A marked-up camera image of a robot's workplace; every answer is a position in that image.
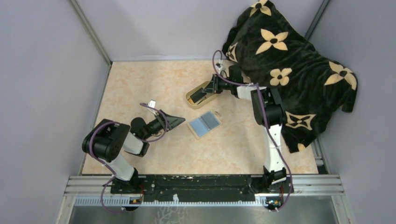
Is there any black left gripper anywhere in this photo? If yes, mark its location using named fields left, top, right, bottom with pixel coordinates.
left=142, top=109, right=185, bottom=140

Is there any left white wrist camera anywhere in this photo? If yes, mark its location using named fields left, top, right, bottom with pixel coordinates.
left=148, top=100, right=156, bottom=108

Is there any black floral blanket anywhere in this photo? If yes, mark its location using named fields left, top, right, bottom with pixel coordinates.
left=222, top=0, right=358, bottom=153

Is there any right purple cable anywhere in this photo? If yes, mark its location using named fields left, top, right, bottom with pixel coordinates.
left=212, top=50, right=294, bottom=213

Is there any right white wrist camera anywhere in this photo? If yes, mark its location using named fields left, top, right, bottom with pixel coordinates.
left=215, top=59, right=224, bottom=74

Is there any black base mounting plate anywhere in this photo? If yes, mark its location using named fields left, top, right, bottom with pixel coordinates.
left=110, top=175, right=294, bottom=203

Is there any aluminium frame rail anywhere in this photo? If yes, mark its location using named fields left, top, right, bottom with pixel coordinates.
left=64, top=175, right=344, bottom=207

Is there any beige oval tray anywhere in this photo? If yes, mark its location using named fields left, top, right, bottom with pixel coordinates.
left=185, top=81, right=218, bottom=109

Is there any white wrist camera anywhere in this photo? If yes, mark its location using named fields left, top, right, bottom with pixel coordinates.
left=215, top=59, right=224, bottom=74
left=148, top=100, right=156, bottom=108

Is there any black credit card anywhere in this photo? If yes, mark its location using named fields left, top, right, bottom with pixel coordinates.
left=201, top=112, right=221, bottom=130
left=188, top=88, right=207, bottom=105

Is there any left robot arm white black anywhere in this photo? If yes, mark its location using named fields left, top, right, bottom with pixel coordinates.
left=82, top=110, right=185, bottom=193

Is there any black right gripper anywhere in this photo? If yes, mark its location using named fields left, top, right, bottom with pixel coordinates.
left=201, top=74, right=233, bottom=94

